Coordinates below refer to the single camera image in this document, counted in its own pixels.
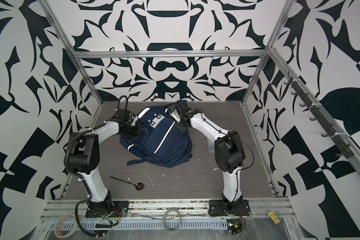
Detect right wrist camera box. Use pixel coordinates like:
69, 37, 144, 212
168, 105, 182, 123

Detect green lit circuit board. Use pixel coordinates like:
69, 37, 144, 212
227, 218, 246, 235

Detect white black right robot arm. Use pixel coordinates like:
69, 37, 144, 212
166, 101, 246, 209

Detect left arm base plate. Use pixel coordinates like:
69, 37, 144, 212
85, 201, 130, 218

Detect yellow tape pieces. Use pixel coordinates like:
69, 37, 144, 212
268, 211, 281, 225

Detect black metal spoon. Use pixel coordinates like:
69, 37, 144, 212
110, 176, 144, 191

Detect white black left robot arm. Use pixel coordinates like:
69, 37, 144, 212
64, 96, 141, 211

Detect white slotted cable duct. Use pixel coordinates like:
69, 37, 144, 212
44, 217, 232, 232

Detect grey coat hook rack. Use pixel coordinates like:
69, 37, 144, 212
285, 72, 355, 159

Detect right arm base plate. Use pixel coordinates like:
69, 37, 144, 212
208, 196, 251, 217

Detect beige tape roll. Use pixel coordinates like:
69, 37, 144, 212
54, 214, 78, 239

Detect clear plastic pen box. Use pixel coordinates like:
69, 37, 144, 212
207, 139, 215, 153

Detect grey coiled cable loop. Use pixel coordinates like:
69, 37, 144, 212
162, 207, 183, 233

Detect navy blue student backpack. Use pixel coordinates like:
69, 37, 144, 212
120, 105, 193, 168

